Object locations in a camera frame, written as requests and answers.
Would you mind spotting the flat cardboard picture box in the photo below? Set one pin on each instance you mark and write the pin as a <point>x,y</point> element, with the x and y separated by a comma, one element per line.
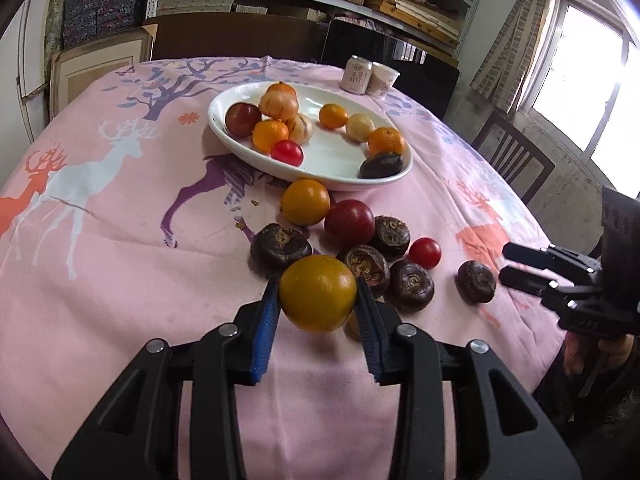
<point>95,70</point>

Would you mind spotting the stack of blue floral boxes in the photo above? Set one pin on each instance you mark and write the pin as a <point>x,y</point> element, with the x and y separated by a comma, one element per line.
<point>100,15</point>

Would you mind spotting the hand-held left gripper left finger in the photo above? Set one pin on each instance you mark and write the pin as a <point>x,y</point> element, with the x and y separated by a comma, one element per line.
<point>267,330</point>

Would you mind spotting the bright window with white frame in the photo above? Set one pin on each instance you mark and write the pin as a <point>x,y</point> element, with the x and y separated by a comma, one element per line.
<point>575,85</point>

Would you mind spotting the person's dark clothing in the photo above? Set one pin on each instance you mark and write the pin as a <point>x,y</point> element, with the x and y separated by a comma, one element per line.
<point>610,440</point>

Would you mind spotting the stack of yellow wooden frames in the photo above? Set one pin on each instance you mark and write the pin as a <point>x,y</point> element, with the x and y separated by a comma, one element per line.
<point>415,17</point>

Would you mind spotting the dark brown water chestnut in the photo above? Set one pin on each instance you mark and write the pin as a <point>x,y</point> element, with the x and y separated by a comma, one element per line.
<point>277,247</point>
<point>392,235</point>
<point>410,285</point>
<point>381,166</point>
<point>367,265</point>
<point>476,282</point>

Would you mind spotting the pink deer print tablecloth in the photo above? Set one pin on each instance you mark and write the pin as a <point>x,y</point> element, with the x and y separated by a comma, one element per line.
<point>125,285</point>

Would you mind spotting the white leaning board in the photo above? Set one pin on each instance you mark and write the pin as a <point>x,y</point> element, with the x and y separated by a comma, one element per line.
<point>32,70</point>

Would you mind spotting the person's right hand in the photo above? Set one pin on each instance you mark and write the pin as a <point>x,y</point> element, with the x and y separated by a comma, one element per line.
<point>580,355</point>

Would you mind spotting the black glossy panel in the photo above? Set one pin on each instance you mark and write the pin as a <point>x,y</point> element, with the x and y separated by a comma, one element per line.
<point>435,80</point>

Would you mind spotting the pale yellow pepino melon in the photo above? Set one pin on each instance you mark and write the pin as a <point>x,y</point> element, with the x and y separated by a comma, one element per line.
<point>279,105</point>
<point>360,127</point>
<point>301,128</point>

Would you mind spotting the red cherry tomato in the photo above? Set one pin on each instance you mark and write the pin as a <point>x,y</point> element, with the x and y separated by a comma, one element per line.
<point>287,153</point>
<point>425,253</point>

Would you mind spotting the white ceramic plate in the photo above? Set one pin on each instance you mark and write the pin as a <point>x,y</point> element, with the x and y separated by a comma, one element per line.
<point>330,160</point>

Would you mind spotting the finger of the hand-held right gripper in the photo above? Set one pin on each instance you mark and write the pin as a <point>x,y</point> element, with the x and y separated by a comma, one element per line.
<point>522,280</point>
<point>525,255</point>

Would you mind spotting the pink white drink can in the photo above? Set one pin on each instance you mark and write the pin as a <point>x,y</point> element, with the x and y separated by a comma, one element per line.
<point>356,76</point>

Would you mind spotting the dark wooden chair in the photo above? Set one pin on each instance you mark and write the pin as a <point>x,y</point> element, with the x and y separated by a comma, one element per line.
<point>520,152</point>

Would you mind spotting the pink bundled cloth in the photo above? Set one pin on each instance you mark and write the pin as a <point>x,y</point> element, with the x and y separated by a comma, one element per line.
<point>352,21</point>

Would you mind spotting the dark red plum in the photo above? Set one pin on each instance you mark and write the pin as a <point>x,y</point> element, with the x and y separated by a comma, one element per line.
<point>242,120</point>
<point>350,222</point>

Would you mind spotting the white paper cup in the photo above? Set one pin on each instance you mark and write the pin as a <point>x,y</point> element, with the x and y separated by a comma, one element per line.
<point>382,82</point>

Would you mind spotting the brown wooden board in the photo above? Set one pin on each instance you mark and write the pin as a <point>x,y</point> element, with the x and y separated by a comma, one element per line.
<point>225,40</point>

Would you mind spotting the grey woven flat box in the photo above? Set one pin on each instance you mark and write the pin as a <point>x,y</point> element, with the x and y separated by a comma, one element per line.
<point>195,4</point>

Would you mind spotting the marbled leaning panel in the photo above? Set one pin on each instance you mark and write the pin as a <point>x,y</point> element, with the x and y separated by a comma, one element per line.
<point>56,15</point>

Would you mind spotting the large orange tangerine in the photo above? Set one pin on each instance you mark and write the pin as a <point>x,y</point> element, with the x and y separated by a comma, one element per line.
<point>386,141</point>

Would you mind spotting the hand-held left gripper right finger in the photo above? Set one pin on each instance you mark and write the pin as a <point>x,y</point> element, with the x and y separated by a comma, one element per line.
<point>370,330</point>

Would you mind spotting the round yellow fruit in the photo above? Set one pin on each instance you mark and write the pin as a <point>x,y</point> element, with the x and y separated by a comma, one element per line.
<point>317,294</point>

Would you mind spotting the brick pattern curtain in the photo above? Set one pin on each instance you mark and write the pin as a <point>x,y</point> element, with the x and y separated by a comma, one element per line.
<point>520,40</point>

